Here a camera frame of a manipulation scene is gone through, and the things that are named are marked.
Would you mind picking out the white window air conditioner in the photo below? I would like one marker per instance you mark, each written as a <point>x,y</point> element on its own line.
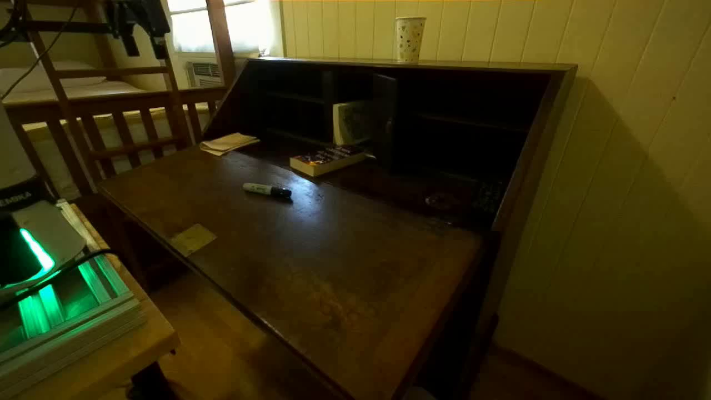
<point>202,74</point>

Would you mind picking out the white paper sheet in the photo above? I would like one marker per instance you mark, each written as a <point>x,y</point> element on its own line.
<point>229,143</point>

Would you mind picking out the dark wooden secretary desk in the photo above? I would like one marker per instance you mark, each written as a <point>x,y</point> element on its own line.
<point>333,258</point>

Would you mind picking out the black and white marker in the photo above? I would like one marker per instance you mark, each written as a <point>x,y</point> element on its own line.
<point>265,189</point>

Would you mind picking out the polka dot paper cup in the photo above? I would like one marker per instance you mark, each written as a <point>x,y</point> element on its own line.
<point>409,38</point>

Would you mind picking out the yellow sticky note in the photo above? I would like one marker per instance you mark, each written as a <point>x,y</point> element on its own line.
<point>192,238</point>

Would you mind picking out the light wooden side table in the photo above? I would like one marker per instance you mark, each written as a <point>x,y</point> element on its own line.
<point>124,348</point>

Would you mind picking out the wooden ladder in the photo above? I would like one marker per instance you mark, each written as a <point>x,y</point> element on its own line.
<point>111,71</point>

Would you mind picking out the dark hanging clothing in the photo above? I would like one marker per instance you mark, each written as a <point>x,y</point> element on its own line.
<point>145,19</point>

